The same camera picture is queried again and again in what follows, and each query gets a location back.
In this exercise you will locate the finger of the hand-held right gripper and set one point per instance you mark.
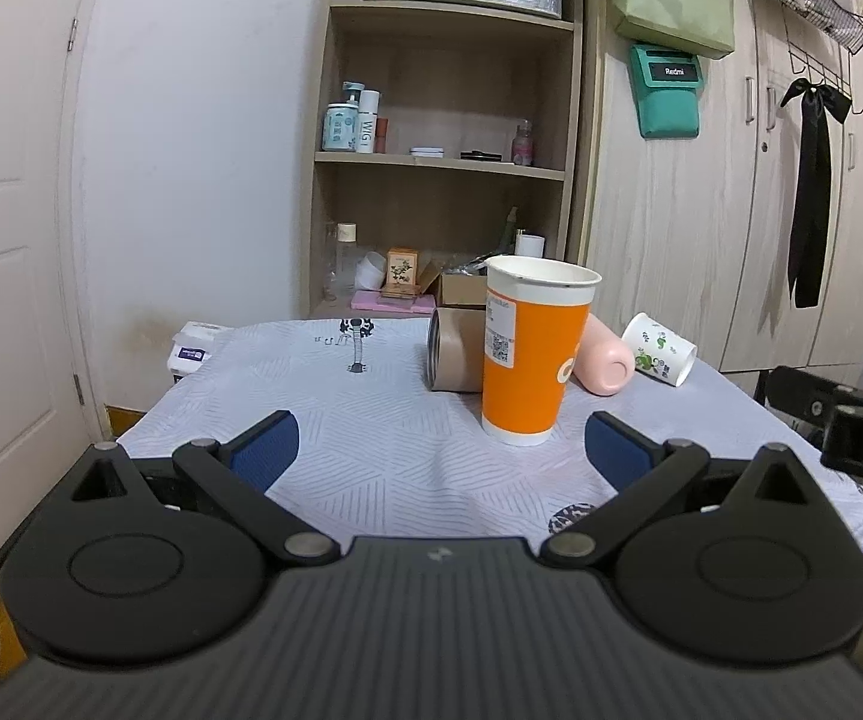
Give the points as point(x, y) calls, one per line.
point(799, 394)

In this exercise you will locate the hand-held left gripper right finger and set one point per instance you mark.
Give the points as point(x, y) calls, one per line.
point(615, 451)

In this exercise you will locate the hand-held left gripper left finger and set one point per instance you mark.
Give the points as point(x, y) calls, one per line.
point(266, 451)

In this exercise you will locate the pink cup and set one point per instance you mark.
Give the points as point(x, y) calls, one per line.
point(604, 360)

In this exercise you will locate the white floral paper cup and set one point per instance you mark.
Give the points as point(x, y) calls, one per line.
point(656, 349)

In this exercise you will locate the orange paper cup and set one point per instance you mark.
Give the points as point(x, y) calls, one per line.
point(529, 367)

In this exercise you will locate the brown paper cup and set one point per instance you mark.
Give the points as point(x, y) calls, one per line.
point(458, 349)

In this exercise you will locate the grey patterned tablecloth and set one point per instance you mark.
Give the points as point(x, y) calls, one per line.
point(371, 420)

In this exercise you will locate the white tissue pack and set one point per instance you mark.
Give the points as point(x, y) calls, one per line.
point(195, 349)

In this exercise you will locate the light wooden wardrobe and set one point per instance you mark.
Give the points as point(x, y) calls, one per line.
point(731, 240)

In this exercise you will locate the flat pink box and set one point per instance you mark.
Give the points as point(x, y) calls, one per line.
point(394, 301)

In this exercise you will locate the clear bottle beige cap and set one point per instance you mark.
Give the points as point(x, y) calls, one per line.
point(341, 262)

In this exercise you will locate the black ribbon bow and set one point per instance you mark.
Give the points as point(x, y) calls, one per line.
point(810, 187)

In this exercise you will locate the small white jar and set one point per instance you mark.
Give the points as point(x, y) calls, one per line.
point(371, 270)

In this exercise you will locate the white paper roll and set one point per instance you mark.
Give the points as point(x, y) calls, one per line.
point(530, 246)

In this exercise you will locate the open cardboard box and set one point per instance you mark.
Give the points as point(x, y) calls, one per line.
point(461, 289)

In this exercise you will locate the floral print box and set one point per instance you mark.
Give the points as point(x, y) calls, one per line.
point(401, 271)

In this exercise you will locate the teal pouch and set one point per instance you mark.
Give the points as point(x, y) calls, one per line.
point(664, 105)

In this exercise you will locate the pink bottle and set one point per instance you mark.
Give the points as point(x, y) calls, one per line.
point(523, 146)

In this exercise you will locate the flat black case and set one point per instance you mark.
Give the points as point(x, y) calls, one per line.
point(480, 156)

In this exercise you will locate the small red bottle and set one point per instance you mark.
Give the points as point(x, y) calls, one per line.
point(382, 136)

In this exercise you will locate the teal pump bottle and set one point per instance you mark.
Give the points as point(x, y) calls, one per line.
point(340, 124)

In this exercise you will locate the white door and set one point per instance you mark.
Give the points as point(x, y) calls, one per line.
point(4, 240)

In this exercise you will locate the flat white tin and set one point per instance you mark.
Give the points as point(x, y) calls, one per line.
point(427, 153)

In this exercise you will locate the tall white bottle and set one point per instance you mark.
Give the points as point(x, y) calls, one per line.
point(368, 124)

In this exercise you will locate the wooden shelf unit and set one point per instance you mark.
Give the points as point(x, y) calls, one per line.
point(446, 82)

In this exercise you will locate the pale green bag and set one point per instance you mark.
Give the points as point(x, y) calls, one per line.
point(671, 4)

